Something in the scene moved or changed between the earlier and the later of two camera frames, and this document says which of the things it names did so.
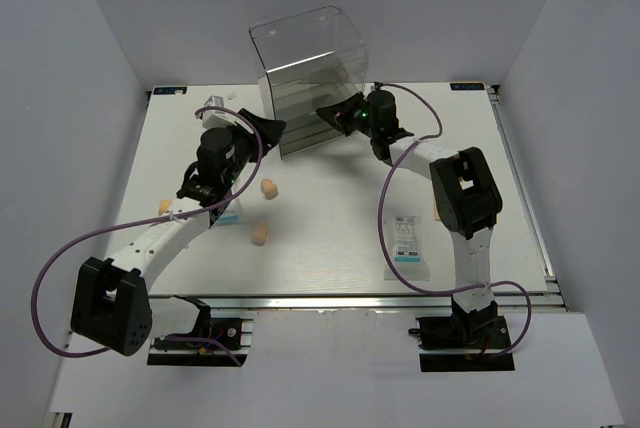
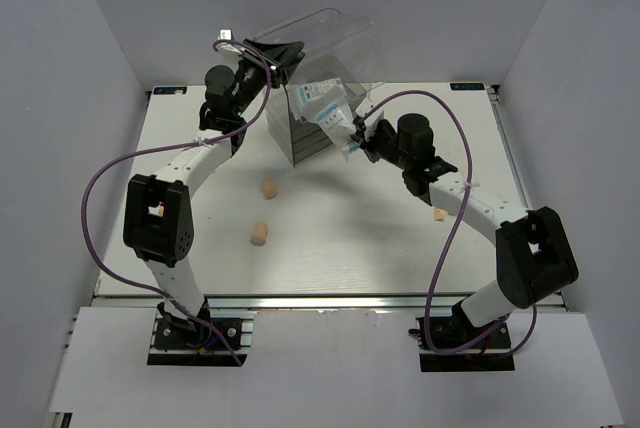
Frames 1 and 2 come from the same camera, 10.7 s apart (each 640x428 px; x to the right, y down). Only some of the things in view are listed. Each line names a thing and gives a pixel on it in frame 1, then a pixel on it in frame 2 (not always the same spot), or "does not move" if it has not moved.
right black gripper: (339, 114) → (367, 144)
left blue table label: (169, 90) does not move
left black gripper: (270, 130) → (287, 58)
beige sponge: (269, 188) does not move
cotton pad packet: (233, 214) → (337, 124)
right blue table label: (467, 86) does not move
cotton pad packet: (407, 250) → (322, 101)
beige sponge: (260, 233) does not move
